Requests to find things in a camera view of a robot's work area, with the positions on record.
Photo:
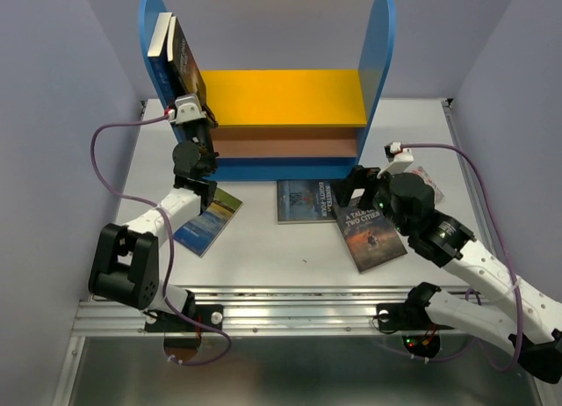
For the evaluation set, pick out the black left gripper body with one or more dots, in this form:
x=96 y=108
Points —
x=200 y=137

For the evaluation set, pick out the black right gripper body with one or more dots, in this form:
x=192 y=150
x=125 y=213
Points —
x=382 y=201

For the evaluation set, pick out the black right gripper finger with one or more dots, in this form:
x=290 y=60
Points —
x=343 y=189
x=365 y=179

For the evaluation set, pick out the A Tale of Two Cities book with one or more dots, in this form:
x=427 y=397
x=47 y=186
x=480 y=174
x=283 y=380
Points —
x=371 y=239

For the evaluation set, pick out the Three Days to See book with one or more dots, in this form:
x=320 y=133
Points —
x=184 y=68

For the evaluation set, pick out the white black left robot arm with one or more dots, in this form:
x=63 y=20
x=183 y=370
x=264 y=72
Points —
x=133 y=262

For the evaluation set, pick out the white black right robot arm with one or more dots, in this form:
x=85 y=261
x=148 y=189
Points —
x=524 y=322

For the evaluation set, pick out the Little Women floral book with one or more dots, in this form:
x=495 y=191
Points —
x=420 y=171

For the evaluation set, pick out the Nineteen Eighty-Four dark book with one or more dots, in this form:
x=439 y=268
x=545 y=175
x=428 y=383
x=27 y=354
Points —
x=304 y=201

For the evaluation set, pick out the blue green landscape book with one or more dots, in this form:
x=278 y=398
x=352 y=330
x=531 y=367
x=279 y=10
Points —
x=199 y=233

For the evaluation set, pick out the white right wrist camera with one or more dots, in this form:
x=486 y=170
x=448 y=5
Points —
x=399 y=158

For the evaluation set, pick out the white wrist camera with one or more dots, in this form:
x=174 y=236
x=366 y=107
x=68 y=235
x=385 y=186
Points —
x=399 y=158
x=186 y=109

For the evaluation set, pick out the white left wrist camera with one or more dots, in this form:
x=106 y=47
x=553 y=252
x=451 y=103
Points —
x=186 y=109

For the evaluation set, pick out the aluminium mounting rail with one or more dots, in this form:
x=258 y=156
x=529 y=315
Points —
x=260 y=312

